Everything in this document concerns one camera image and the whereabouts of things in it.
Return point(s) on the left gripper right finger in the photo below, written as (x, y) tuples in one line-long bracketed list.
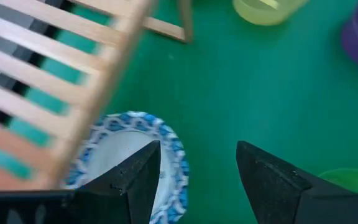
[(269, 186)]

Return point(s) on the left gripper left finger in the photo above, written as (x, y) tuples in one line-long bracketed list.
[(135, 180)]

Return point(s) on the blue patterned paper bowl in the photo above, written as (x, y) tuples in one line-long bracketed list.
[(120, 146)]

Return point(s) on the wooden slatted shelf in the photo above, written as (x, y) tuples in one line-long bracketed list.
[(109, 77)]

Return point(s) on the green plastic bowl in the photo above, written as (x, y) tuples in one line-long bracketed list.
[(353, 180)]

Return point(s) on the yellow-green plastic bowl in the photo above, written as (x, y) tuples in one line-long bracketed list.
[(259, 17)]

